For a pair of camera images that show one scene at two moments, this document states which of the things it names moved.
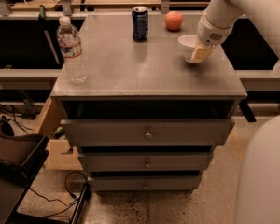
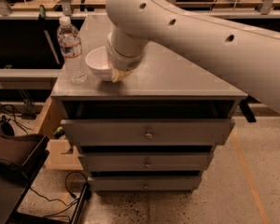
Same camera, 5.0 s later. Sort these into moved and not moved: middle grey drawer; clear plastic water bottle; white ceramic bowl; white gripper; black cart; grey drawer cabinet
Moved: white gripper; white ceramic bowl
Not moved: clear plastic water bottle; middle grey drawer; grey drawer cabinet; black cart
